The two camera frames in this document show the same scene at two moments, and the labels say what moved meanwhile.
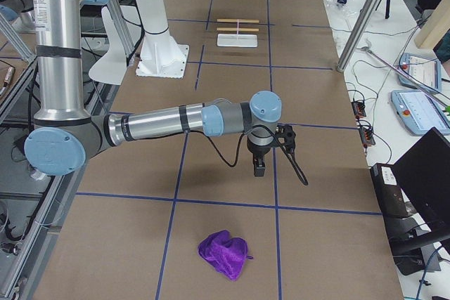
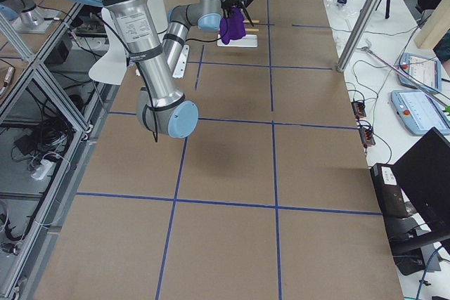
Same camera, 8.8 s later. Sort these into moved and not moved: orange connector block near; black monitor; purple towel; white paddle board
Moved: purple towel
Not moved: orange connector block near; white paddle board; black monitor
